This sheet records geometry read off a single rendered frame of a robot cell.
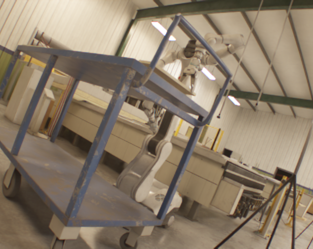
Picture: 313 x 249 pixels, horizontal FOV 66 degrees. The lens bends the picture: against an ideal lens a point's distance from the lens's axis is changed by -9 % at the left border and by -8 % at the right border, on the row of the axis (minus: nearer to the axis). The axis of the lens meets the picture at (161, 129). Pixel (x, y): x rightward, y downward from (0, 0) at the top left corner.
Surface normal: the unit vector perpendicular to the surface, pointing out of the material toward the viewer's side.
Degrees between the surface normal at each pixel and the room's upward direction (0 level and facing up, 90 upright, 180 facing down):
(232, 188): 90
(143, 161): 60
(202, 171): 90
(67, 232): 90
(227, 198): 90
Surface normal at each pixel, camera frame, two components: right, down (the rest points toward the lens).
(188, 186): -0.58, -0.27
